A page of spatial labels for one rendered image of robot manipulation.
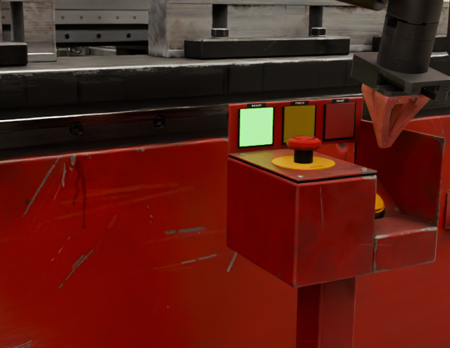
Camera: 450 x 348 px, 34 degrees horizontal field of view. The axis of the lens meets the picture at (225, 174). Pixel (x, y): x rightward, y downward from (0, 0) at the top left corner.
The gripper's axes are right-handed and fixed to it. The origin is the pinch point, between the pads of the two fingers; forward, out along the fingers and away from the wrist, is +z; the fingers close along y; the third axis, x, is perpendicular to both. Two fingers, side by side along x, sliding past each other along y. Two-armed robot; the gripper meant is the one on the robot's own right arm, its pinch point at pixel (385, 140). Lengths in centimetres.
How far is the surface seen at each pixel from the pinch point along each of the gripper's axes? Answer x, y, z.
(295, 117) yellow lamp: 5.7, 10.6, 0.9
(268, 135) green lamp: 9.6, 10.2, 2.7
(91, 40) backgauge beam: 14, 65, 7
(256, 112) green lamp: 11.3, 10.9, -0.2
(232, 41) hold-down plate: 1.4, 36.1, -1.1
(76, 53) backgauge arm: 4, 107, 23
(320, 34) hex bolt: -17.2, 39.6, -0.7
